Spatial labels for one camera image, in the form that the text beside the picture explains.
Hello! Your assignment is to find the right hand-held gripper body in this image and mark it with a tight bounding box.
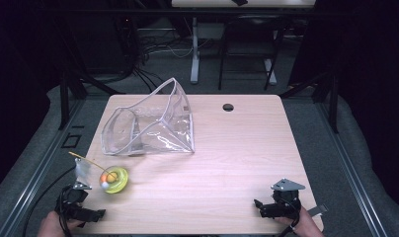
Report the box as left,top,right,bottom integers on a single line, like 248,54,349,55
270,178,306,221

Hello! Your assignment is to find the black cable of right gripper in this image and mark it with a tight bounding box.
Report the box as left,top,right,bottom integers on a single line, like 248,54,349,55
277,197,302,237

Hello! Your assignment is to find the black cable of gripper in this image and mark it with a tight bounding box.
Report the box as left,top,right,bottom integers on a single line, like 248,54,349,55
21,166,77,237
277,197,302,237

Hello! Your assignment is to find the black metal chair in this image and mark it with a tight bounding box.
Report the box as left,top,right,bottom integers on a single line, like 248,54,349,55
217,13,284,92

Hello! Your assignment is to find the clear plastic zip bag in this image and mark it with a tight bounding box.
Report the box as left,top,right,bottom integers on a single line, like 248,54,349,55
100,77,196,157

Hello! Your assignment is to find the person's left hand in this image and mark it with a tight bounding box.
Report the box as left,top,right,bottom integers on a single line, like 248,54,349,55
37,210,85,237

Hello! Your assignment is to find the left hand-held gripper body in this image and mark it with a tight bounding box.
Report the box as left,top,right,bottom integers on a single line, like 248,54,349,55
54,157,93,221

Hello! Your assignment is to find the person's right hand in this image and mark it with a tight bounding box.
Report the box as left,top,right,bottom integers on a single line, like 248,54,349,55
275,206,326,237

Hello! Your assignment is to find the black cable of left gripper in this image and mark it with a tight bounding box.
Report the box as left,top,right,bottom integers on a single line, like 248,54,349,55
21,166,77,237

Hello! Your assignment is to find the grey flat strap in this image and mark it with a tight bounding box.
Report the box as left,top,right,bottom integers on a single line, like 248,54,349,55
307,203,329,217

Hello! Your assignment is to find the white desk with legs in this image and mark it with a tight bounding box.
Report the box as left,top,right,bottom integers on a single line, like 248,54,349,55
171,0,317,86

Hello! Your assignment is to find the yellow-green bowl with fruit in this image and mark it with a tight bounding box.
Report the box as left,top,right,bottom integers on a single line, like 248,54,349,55
68,151,129,195

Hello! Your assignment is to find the black metal stand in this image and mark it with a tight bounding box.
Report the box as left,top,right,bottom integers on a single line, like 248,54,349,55
279,70,341,134
56,70,122,131

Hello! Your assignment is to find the aluminium floor rail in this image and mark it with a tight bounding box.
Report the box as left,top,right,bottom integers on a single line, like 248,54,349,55
315,102,390,237
0,98,87,237

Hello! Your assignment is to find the bundle of floor cables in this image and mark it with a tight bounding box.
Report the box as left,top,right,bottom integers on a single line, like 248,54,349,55
129,31,197,95

